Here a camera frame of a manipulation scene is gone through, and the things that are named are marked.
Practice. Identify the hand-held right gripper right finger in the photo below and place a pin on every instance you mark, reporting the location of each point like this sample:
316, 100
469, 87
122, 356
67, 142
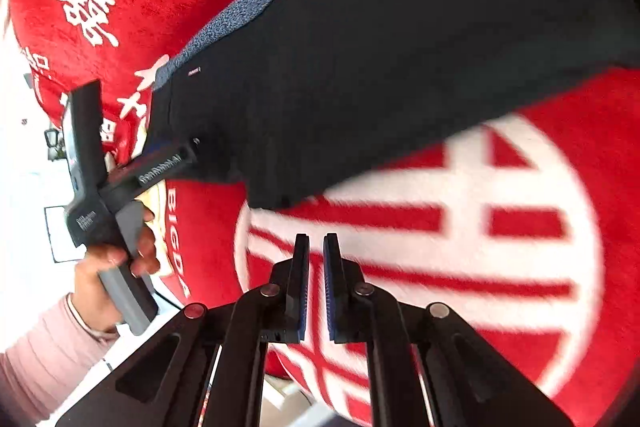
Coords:
330, 297

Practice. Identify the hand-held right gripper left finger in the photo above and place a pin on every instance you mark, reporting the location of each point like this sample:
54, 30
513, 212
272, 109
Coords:
301, 297

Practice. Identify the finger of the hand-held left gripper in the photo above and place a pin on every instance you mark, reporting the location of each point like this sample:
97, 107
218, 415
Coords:
156, 150

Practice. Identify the black pants blue patterned waistband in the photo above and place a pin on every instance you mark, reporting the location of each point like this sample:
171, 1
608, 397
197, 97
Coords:
380, 57

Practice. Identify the person's left forearm pink sleeve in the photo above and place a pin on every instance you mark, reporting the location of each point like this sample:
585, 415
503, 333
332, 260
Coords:
40, 357

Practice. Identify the person's left hand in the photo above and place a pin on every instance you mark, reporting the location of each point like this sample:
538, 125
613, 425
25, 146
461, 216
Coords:
90, 294

